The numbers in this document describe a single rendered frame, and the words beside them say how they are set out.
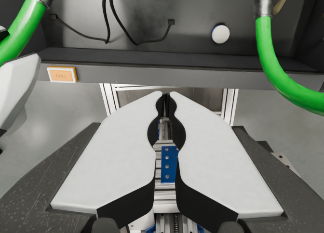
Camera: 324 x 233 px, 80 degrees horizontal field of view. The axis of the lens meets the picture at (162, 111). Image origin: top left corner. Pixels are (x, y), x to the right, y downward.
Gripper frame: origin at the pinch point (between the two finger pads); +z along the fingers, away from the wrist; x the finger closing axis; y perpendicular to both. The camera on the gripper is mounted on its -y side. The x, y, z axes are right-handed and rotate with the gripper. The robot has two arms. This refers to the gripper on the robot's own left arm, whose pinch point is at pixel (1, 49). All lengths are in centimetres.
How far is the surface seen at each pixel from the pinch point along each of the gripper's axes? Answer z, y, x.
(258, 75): 28.8, 14.2, 23.8
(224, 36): 35.9, 19.2, 14.4
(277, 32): 44, 16, 24
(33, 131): -16, 179, -45
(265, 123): 97, 109, 99
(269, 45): 15.7, -1.5, 15.2
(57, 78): 5.5, 26.6, -6.4
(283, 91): 10.4, -3.4, 17.2
